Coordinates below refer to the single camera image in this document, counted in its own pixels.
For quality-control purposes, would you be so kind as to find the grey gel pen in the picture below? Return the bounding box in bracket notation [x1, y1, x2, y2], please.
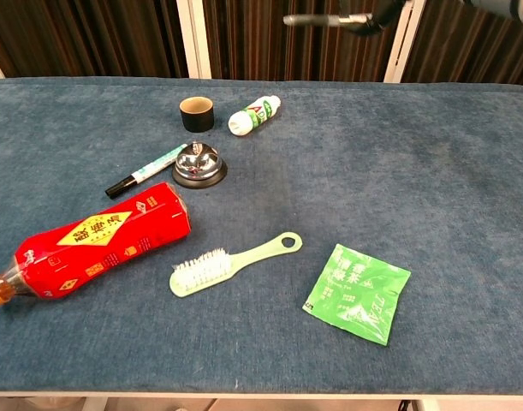
[282, 13, 374, 28]

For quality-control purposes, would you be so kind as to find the chrome call bell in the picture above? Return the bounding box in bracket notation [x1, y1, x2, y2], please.
[171, 140, 229, 188]

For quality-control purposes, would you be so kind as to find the small white green bottle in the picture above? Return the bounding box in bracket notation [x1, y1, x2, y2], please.
[228, 95, 282, 137]

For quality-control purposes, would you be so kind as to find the green tea sachet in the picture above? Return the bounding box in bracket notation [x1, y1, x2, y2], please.
[302, 243, 412, 347]

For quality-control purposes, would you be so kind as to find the black capped white marker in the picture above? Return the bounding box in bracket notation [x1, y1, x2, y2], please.
[104, 143, 188, 200]

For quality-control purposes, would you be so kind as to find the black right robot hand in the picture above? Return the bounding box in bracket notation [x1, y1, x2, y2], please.
[337, 0, 407, 38]

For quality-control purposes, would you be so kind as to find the blue table cloth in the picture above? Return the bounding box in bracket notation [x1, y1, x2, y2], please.
[0, 75, 523, 396]

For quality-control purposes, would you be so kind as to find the black cup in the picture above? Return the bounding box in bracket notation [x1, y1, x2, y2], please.
[179, 96, 215, 133]

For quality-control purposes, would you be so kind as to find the pale green scrub brush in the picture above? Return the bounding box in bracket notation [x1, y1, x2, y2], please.
[169, 231, 304, 298]

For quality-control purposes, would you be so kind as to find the red labelled drink bottle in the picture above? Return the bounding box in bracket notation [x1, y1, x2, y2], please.
[0, 182, 193, 310]

